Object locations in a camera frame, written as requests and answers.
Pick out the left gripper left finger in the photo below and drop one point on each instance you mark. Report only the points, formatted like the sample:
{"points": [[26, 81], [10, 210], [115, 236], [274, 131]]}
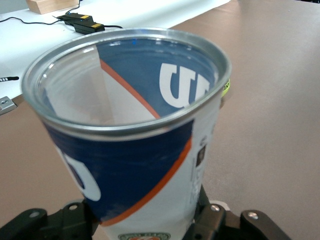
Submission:
{"points": [[50, 227]]}

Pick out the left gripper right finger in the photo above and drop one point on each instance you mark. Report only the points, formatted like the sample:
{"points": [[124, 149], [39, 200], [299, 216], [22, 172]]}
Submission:
{"points": [[215, 225]]}

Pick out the white blue tennis ball can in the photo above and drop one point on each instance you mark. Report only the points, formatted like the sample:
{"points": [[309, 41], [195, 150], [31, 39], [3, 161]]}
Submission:
{"points": [[125, 162]]}

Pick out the yellow tennis ball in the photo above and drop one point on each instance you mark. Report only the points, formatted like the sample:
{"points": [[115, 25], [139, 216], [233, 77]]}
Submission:
{"points": [[226, 87]]}

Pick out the black pen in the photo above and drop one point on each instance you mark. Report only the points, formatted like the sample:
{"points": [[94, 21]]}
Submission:
{"points": [[12, 78]]}

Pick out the light wooden block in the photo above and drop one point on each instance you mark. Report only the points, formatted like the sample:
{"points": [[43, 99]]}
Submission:
{"points": [[50, 6]]}

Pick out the grey metal table bracket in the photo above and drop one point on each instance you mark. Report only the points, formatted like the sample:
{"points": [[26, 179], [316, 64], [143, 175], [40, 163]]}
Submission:
{"points": [[6, 105]]}

